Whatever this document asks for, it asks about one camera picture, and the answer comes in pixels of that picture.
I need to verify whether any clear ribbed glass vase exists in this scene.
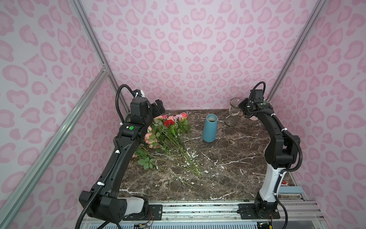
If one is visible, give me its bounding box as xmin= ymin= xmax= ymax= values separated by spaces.
xmin=225 ymin=98 xmax=243 ymax=127

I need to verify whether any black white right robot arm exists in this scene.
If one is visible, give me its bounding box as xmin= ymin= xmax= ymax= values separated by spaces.
xmin=237 ymin=81 xmax=303 ymax=219

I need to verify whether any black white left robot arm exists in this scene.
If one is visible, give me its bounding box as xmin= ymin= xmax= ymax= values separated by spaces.
xmin=75 ymin=84 xmax=165 ymax=229

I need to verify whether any bunch of artificial flowers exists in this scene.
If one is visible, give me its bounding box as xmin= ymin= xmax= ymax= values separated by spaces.
xmin=134 ymin=112 xmax=203 ymax=176

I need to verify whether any teal cylindrical vase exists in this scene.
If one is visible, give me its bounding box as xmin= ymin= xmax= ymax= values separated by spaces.
xmin=203 ymin=114 xmax=218 ymax=143

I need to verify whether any red carnation flower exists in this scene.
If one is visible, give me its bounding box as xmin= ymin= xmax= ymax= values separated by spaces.
xmin=164 ymin=119 xmax=175 ymax=128

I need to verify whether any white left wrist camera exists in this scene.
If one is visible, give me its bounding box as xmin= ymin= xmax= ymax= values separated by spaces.
xmin=133 ymin=89 xmax=145 ymax=97

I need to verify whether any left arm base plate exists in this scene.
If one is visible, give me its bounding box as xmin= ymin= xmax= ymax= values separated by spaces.
xmin=123 ymin=204 xmax=163 ymax=221

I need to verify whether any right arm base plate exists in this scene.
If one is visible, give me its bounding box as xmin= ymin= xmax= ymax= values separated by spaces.
xmin=236 ymin=202 xmax=280 ymax=220

